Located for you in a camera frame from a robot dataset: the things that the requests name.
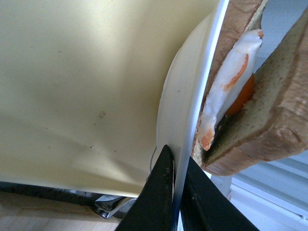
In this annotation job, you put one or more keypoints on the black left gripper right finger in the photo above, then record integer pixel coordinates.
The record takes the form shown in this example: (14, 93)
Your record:
(205, 208)

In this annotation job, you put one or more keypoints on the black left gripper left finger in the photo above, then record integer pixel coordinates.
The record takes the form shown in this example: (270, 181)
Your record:
(152, 210)

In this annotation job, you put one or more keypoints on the bread slice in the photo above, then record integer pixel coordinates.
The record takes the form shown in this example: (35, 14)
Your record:
(241, 16)
(274, 124)

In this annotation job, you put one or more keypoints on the white round plate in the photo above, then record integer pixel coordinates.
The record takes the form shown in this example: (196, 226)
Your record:
(182, 97)

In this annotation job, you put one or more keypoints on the fake fried egg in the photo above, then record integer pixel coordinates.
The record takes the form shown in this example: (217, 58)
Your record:
(229, 81)

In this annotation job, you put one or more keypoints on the bamboo cutting board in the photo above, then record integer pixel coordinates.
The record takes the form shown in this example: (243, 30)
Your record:
(27, 213)

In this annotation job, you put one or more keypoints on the yellow bear tray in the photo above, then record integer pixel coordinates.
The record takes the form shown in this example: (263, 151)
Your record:
(80, 84)

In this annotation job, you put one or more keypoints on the metal cutting board handle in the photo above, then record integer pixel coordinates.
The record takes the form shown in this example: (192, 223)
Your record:
(108, 206)

